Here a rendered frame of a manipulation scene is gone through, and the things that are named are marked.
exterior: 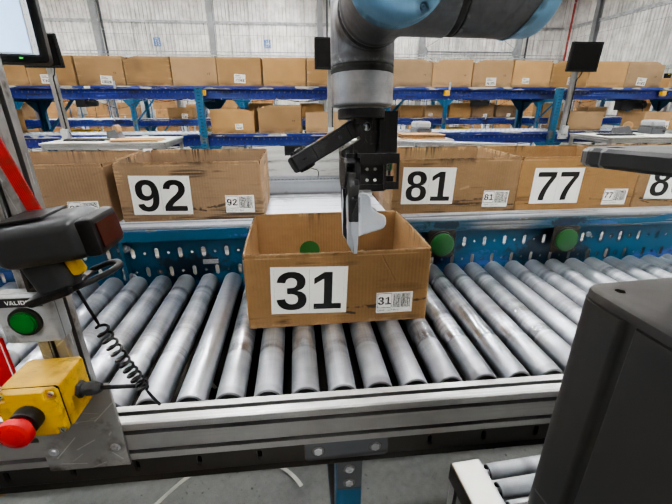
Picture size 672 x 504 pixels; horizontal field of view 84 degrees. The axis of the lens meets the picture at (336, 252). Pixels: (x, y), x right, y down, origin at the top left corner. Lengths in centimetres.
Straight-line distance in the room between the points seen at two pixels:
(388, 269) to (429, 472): 93
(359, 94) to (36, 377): 56
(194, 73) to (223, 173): 468
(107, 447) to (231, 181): 68
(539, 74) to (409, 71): 191
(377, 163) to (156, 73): 540
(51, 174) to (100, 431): 75
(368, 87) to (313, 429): 53
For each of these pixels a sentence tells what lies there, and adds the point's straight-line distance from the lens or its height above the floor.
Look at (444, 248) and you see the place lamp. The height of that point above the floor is 80.
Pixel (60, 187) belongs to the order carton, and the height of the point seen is 99.
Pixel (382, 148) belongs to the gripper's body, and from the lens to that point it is 58.
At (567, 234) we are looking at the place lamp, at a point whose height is 83.
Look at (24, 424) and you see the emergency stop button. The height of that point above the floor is 85.
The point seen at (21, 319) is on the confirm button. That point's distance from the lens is 60.
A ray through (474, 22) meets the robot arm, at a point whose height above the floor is 128.
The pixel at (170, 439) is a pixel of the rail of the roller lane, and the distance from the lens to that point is 72.
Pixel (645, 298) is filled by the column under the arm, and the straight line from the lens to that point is 34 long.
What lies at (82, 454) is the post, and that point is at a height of 70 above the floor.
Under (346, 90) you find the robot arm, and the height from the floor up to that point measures 122.
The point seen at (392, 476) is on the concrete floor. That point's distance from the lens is 152.
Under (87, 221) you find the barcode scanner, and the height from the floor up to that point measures 109.
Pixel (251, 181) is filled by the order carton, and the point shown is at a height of 99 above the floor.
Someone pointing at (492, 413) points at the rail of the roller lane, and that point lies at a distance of 76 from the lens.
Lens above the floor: 120
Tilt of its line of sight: 22 degrees down
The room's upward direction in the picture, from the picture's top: straight up
